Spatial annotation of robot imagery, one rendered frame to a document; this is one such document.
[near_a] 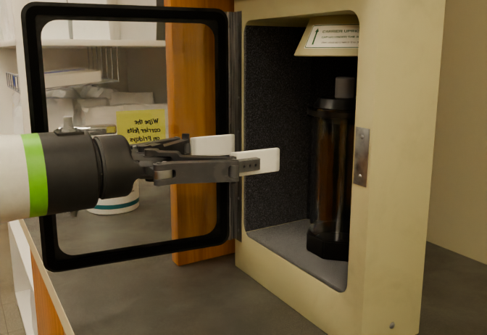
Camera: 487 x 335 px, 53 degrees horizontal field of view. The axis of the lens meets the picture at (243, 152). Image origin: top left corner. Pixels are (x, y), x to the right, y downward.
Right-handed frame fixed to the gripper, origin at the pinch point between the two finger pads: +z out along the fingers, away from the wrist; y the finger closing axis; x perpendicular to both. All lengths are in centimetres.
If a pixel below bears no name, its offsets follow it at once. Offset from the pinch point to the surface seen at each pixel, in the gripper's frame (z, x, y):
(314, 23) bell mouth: 10.3, -17.5, -1.4
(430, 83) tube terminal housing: 16.8, -9.9, -16.4
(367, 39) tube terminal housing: 7.4, -15.0, -15.0
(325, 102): 12.4, -6.5, -2.0
